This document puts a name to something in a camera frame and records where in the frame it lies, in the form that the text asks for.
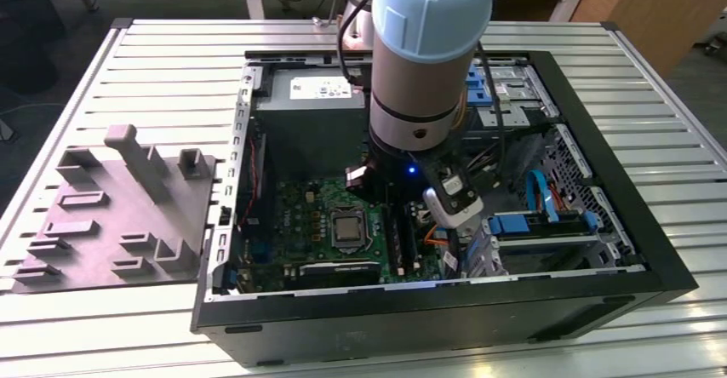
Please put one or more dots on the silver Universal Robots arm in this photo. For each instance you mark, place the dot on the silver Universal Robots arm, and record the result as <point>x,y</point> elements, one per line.
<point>420,76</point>

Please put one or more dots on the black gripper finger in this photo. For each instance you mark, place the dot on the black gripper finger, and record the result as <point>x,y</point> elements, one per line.
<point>363,182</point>

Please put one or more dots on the black office chair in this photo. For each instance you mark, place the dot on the black office chair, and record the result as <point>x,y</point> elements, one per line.
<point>28,54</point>

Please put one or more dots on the wooden cabinet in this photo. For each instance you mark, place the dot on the wooden cabinet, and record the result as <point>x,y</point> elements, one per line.
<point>652,12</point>

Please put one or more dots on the grey power supply unit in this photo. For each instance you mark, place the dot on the grey power supply unit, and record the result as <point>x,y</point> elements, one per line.
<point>307,139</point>

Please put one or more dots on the silver CPU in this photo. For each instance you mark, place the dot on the silver CPU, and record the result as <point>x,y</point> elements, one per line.
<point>347,229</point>

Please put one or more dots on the silver disk bay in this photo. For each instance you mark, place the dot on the silver disk bay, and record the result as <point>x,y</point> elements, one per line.
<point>568,242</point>

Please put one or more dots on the CPU socket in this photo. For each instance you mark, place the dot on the CPU socket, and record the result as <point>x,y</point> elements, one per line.
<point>340,210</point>

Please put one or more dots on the black graphics card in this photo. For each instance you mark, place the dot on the black graphics card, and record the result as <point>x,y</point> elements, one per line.
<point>340,271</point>

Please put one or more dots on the chair caster base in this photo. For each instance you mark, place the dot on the chair caster base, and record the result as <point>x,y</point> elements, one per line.
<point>715,46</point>

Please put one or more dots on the blue drive latch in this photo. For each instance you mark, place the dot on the blue drive latch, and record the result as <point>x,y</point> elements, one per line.
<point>479,93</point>

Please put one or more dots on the green motherboard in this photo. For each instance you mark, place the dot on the green motherboard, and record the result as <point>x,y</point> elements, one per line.
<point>300,212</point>

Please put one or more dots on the black open PC case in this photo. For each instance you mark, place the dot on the black open PC case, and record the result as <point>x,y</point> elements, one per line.
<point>397,331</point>

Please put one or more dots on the hard disk in blue carrier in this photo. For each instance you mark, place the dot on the hard disk in blue carrier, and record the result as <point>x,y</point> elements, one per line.
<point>511,225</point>

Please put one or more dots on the grey parts rack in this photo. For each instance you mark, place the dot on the grey parts rack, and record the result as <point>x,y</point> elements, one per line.
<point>131,207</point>

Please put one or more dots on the silver optical drive cage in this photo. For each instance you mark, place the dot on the silver optical drive cage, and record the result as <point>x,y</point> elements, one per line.
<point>521,114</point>

